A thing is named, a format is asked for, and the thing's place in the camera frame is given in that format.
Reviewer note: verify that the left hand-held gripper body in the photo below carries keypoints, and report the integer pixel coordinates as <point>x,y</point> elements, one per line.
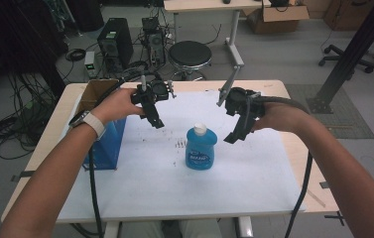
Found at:
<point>151,94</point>

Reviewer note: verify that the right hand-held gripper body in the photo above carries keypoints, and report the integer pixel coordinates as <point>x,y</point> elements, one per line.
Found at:
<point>240,102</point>

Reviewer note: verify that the blue soap bottle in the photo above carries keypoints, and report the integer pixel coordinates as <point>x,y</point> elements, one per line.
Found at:
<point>200,150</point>

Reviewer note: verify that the blue cardboard box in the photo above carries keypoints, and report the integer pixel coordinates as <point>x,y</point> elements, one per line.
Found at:
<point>108,148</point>

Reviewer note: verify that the person's left hand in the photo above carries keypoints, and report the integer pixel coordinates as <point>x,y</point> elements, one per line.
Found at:
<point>116,105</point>

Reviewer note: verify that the person's right hand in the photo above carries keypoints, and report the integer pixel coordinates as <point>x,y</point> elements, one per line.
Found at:
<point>280,117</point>

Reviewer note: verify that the open computer case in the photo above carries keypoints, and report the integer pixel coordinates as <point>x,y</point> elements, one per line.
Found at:
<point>154,41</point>

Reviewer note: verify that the black round stool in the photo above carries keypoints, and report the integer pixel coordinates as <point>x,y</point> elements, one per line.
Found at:
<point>189,54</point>

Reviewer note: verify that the black computer tower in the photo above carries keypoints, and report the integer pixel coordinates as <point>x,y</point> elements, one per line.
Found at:
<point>116,41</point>

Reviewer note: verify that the small white power unit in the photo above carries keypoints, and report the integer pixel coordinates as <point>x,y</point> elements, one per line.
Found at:
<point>90,62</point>

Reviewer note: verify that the white table mat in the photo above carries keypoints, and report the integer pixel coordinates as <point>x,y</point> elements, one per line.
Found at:
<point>158,191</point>

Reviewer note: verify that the open brown cardboard carton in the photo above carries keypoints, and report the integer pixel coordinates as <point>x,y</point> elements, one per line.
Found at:
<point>275,20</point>

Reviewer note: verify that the white-legged wooden desk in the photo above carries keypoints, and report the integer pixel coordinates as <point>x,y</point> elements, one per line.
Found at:
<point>207,5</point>

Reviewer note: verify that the dark bulky object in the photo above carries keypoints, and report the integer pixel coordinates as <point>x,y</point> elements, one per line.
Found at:
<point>85,13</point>

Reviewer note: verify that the person's legs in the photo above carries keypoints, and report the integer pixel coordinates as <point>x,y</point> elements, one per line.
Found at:
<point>201,229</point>

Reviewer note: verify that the black office chair base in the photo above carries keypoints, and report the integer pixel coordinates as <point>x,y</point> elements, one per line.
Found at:
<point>338,56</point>

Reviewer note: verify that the dark grey floor mat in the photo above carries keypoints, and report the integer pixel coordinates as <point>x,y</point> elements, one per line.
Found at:
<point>349,127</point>

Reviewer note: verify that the closed brown cardboard carton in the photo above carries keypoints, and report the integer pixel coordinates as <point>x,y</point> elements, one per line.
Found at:
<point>348,15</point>

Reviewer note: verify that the black tape strip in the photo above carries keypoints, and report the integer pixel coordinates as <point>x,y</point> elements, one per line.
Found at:
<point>24,174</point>

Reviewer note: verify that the black curtain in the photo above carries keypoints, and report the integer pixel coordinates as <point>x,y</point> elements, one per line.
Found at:
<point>12,39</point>

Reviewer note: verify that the black metal stand post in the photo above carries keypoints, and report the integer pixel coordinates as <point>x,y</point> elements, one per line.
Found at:
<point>349,56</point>

